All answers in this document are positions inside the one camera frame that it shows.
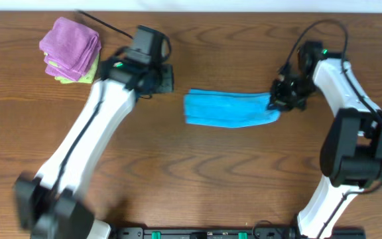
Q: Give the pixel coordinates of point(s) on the blue cloth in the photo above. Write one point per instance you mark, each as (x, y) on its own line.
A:
(228, 109)

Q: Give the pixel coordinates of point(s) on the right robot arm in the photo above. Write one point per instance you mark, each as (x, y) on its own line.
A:
(351, 154)

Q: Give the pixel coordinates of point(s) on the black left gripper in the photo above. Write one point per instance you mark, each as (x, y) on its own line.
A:
(164, 79)

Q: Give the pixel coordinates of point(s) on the folded green cloth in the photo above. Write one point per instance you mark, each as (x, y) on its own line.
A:
(65, 76)

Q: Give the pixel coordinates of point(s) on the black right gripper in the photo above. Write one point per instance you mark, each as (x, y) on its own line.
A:
(277, 100)

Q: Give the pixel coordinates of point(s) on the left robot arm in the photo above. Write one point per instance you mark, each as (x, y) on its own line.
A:
(50, 205)

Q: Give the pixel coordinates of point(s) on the folded purple cloth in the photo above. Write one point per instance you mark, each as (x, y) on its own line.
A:
(71, 45)

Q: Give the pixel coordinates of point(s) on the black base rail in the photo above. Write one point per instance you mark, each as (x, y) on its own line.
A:
(159, 233)

